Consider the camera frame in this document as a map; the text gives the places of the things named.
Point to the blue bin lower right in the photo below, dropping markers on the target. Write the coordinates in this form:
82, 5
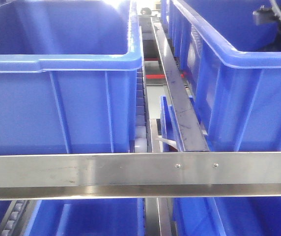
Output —
227, 216

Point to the blue bin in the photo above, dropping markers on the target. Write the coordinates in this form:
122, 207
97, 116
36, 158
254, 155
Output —
90, 217
227, 216
68, 76
230, 52

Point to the steel shelf front rail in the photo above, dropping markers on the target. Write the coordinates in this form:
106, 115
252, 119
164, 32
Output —
128, 175

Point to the blue bin upper left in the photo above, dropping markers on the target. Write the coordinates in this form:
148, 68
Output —
68, 76

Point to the blue bin lower left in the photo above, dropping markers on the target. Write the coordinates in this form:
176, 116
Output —
90, 217

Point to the blue bin upper right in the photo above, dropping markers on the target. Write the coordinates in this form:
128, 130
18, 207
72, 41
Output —
230, 52

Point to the steel divider rail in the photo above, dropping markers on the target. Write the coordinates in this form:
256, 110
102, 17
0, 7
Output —
189, 130

